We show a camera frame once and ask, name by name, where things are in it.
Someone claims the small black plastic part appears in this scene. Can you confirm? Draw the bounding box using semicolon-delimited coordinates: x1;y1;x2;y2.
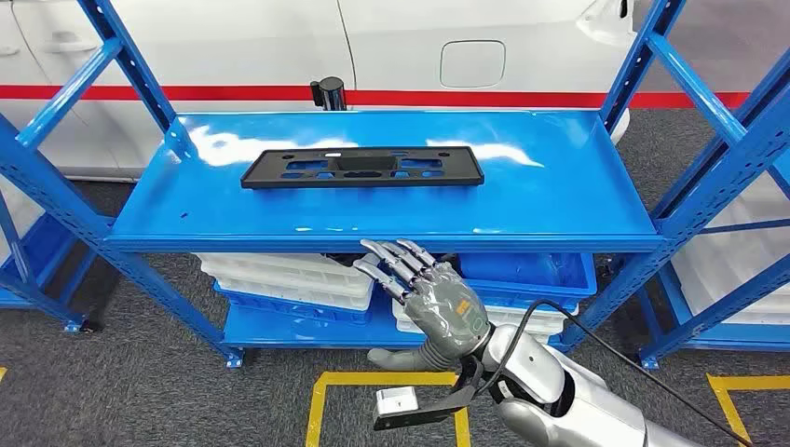
325;251;372;267

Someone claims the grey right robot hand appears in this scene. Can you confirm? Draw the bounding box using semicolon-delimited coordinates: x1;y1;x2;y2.
351;237;495;373

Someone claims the blue plastic bin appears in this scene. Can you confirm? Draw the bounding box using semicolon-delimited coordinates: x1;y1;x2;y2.
456;252;599;310
212;282;375;327

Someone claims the white car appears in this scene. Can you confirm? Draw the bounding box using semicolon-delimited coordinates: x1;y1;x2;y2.
0;0;637;183

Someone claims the red barrier belt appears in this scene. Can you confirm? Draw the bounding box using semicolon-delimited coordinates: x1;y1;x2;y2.
0;84;314;103
345;88;751;111

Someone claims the black stanchion post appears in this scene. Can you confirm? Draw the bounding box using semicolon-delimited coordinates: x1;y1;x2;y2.
309;76;348;113

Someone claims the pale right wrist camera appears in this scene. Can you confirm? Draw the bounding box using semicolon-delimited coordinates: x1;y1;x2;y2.
372;386;427;432

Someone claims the blue metal shelf rack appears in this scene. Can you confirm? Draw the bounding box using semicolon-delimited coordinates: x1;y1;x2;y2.
0;184;121;335
635;142;790;372
0;0;790;372

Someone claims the black plastic frame part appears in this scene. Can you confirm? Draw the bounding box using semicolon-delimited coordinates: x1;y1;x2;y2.
239;145;485;190

